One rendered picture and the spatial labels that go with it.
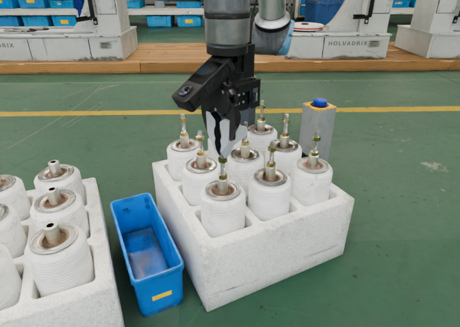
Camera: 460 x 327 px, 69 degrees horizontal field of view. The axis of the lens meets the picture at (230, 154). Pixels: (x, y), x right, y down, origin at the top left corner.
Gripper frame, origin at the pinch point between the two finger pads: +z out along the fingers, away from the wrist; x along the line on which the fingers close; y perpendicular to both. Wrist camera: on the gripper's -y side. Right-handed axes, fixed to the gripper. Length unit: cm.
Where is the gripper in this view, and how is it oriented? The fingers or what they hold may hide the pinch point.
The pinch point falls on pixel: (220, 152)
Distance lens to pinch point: 64.8
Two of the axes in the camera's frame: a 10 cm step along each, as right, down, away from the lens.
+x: -6.9, -3.4, 6.4
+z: 0.0, 8.8, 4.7
